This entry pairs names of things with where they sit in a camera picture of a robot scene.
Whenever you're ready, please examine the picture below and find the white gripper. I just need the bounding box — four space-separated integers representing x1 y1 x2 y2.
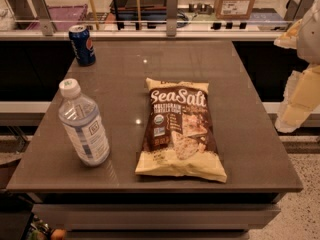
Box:
274 0 320 133

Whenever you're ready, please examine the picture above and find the clear plastic water bottle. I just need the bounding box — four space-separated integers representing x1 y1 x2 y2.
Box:
58 78 111 167

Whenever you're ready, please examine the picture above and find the blue pepsi can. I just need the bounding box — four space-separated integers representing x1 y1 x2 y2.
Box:
69 25 96 66

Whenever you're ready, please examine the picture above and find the brown cardboard box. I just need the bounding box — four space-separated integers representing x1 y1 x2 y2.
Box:
214 0 255 19

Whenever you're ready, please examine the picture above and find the sea salt chips bag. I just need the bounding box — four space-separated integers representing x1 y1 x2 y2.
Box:
135 78 227 183

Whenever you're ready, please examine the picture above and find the yellow wooden stick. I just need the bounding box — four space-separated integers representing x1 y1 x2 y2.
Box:
89 0 99 30

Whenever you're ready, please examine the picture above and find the purple plastic crate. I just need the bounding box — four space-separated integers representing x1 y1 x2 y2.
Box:
27 4 88 32

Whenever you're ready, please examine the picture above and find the orange fruit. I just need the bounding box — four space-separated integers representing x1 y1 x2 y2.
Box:
50 229 66 240

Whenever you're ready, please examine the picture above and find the metal railing post right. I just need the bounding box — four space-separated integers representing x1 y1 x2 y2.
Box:
284 0 314 21

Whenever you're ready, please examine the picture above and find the metal railing post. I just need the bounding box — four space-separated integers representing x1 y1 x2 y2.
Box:
284 0 314 21
31 0 56 36
166 0 178 37

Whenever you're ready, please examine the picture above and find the metal railing post centre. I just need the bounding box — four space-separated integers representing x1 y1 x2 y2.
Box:
166 0 178 37

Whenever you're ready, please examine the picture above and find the metal railing post left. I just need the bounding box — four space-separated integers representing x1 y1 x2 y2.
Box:
31 0 56 36

